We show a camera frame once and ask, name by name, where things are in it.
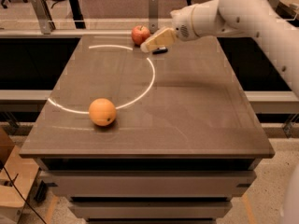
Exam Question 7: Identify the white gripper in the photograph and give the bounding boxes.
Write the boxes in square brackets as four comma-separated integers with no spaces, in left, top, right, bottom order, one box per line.
[140,6,197,53]

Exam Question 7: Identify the red apple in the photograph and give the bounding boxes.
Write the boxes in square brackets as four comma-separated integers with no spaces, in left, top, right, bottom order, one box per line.
[131,25,150,46]

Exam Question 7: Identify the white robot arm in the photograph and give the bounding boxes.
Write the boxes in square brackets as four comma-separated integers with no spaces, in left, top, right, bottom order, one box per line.
[141,0,299,96]

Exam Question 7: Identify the blue snack bar wrapper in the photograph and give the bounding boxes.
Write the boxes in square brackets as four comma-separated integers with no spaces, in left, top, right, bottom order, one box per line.
[152,47,168,54]

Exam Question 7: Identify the orange fruit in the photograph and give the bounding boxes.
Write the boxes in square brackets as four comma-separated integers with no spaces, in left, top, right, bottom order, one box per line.
[89,98,117,127]

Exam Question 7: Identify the grey drawer cabinet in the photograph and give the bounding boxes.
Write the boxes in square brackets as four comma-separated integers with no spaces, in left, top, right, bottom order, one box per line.
[21,35,274,224]

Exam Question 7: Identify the black table leg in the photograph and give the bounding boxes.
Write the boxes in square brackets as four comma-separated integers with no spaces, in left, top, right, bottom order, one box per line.
[69,0,86,29]

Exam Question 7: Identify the cardboard box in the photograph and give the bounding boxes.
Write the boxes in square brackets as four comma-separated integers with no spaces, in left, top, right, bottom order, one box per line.
[0,129,38,224]

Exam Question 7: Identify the middle metal bracket post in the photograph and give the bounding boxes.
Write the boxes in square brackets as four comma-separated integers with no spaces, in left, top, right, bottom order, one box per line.
[149,0,158,33]

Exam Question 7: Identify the left metal bracket post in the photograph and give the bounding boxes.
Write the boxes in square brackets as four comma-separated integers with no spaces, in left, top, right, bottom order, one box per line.
[30,0,55,35]

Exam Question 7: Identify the black cable on floor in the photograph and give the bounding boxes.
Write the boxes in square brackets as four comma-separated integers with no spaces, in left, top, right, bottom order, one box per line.
[0,161,48,224]

